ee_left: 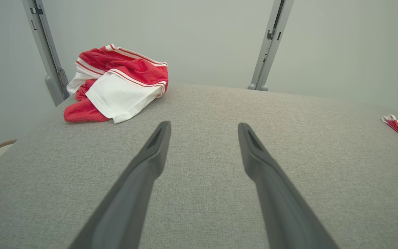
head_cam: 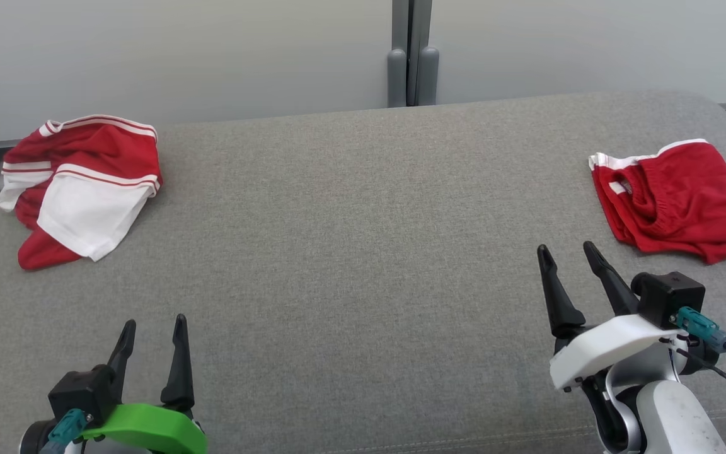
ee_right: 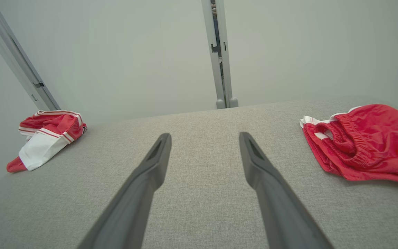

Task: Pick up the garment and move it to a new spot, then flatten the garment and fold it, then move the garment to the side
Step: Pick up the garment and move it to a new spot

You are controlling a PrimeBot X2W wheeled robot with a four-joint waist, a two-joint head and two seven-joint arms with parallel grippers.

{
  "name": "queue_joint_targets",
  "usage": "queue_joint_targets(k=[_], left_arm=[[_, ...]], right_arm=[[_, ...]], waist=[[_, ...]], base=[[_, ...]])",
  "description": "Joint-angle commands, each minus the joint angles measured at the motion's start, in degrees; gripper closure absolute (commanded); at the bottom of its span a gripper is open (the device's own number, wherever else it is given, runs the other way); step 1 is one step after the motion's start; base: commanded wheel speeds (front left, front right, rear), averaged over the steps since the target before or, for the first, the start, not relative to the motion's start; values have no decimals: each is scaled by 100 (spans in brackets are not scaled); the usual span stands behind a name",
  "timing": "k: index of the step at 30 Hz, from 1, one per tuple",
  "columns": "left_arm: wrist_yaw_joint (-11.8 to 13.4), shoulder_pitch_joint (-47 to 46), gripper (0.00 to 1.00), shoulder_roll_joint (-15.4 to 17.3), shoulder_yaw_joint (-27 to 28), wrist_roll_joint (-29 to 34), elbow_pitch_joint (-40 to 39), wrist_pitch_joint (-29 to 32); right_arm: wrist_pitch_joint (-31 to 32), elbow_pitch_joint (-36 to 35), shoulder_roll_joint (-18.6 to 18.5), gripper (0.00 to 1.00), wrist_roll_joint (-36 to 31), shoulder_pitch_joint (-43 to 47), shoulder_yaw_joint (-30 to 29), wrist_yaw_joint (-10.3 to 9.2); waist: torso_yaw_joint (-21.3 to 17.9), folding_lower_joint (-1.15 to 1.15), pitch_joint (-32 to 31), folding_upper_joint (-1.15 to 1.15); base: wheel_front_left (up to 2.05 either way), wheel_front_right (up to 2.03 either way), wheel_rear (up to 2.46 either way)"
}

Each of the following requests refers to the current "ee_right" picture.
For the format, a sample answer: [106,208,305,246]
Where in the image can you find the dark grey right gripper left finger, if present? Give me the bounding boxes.
[77,133,172,249]

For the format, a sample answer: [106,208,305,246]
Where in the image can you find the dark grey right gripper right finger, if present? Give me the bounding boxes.
[239,132,334,249]

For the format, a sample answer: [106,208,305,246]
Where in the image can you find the red white striped jersey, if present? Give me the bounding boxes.
[6,110,87,173]

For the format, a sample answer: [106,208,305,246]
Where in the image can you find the red shorts with white panel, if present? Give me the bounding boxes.
[300,104,398,193]

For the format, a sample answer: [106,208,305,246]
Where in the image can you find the grey aluminium partition post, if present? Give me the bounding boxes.
[0,0,61,111]
[201,0,239,109]

